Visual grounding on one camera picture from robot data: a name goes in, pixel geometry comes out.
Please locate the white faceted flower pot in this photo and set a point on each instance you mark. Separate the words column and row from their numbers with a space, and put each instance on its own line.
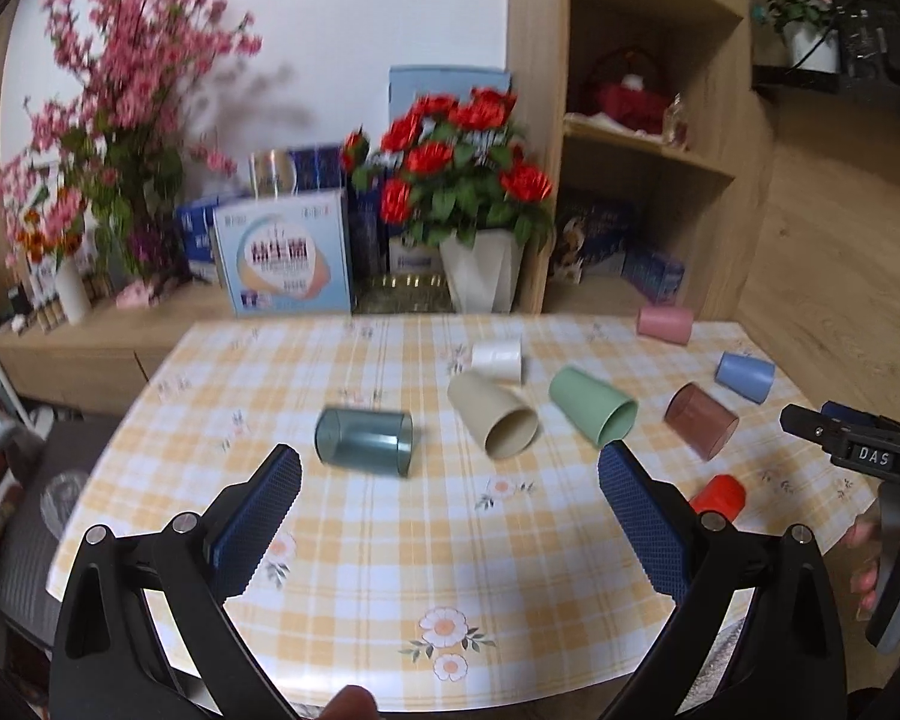
column 484, row 270

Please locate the wooden shelf unit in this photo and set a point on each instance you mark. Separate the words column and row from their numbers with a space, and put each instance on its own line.
column 645, row 127

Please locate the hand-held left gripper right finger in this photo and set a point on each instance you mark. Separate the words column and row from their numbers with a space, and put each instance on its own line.
column 641, row 510

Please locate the small blue box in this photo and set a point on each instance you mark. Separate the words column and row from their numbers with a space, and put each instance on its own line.
column 652, row 274

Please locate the teal transparent cup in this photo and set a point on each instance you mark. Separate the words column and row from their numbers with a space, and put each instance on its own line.
column 364, row 441

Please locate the pink cup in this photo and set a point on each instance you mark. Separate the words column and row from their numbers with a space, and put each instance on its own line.
column 664, row 322

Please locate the grey seat cushion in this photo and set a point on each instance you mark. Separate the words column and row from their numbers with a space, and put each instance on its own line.
column 45, row 510

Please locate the beige cup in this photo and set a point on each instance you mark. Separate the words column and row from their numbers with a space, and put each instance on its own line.
column 487, row 412

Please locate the red gift basket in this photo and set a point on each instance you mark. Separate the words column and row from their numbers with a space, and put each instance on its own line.
column 622, row 94

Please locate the person's left hand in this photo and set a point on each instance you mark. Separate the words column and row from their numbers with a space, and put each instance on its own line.
column 351, row 703

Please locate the yellow checked floral tablecloth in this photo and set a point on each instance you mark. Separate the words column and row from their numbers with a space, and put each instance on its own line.
column 435, row 540

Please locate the white cup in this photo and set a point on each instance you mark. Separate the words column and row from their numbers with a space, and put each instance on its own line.
column 496, row 362

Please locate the row of small bottles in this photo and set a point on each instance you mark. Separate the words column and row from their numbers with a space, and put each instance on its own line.
column 52, row 300

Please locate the dark blue printed box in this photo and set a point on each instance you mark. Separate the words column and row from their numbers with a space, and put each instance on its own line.
column 592, row 236

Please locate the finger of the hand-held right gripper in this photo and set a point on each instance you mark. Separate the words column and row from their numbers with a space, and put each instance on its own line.
column 806, row 424

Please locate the potted pink flower plant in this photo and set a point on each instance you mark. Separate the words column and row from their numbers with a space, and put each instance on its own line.
column 802, row 7

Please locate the brown transparent cup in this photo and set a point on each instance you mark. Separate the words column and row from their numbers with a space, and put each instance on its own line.
column 699, row 418

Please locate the white slim vase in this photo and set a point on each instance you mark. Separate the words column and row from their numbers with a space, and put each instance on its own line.
column 71, row 289

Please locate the gold tray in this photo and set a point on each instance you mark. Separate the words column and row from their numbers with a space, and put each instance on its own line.
column 401, row 292

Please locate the silver and blue box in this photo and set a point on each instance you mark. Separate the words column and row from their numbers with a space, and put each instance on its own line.
column 292, row 169

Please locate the red rose bouquet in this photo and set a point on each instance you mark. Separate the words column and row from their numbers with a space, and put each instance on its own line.
column 457, row 165

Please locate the pink blossom branch arrangement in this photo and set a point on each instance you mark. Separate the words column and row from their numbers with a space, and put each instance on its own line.
column 112, row 90

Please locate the small glass bottle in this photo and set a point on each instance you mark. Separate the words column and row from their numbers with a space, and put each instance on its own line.
column 675, row 120

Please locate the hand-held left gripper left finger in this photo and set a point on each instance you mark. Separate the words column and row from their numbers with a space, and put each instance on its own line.
column 259, row 502

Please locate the red cup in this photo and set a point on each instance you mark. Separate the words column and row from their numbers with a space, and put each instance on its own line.
column 720, row 496

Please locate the person's right hand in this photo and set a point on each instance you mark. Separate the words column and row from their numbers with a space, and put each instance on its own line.
column 862, row 536

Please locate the green cup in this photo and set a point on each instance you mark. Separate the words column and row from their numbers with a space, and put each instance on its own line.
column 589, row 401

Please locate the light blue printed box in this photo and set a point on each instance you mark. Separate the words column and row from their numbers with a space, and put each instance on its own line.
column 285, row 255

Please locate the blue cup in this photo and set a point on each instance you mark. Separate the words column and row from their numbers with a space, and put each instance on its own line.
column 744, row 373

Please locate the black wall shelf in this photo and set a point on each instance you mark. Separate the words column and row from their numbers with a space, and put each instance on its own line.
column 855, row 75

